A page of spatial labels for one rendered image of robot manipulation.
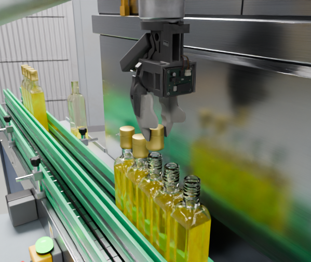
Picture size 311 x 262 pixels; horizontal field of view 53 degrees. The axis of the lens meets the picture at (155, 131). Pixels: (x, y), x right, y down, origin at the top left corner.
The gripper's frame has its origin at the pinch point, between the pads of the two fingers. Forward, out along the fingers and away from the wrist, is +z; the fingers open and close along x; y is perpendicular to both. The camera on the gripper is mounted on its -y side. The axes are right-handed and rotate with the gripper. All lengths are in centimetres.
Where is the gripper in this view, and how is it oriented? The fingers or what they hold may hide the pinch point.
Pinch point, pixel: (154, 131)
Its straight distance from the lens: 60.5
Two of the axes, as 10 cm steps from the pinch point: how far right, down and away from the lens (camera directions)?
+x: 8.4, -2.0, 5.1
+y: 5.5, 3.0, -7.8
